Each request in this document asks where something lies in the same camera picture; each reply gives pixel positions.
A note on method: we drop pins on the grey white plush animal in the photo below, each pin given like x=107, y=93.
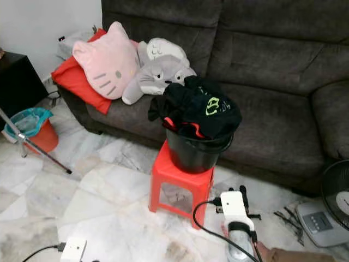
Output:
x=161, y=73

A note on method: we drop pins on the red cushion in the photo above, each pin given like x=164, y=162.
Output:
x=73, y=79

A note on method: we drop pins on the light grey pillow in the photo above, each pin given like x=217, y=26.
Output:
x=68, y=46

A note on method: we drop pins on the red plastic stool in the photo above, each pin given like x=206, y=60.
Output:
x=177, y=174

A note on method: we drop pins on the black TV cabinet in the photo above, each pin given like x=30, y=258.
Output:
x=19, y=82

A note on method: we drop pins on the teal plastic bucket liner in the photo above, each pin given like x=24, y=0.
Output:
x=24, y=120

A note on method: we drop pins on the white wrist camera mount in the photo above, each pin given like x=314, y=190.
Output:
x=74, y=250
x=233, y=204

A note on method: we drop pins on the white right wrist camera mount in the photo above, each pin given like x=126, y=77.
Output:
x=233, y=204

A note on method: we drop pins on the black laundry bucket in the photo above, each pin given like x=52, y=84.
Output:
x=196, y=153

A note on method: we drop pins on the silver metal clothes rack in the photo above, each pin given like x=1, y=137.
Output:
x=49, y=155

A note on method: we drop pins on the person bare leg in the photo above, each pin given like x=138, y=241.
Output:
x=294, y=255

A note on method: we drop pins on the black clothes pile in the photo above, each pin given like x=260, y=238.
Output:
x=196, y=106

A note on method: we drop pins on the black fan grey base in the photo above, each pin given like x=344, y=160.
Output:
x=319, y=221

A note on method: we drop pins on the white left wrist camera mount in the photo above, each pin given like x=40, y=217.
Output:
x=74, y=250

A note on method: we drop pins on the dark grey fabric sofa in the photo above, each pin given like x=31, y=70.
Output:
x=272, y=65

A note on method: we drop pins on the pink cat face cushion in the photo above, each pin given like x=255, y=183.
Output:
x=109, y=63

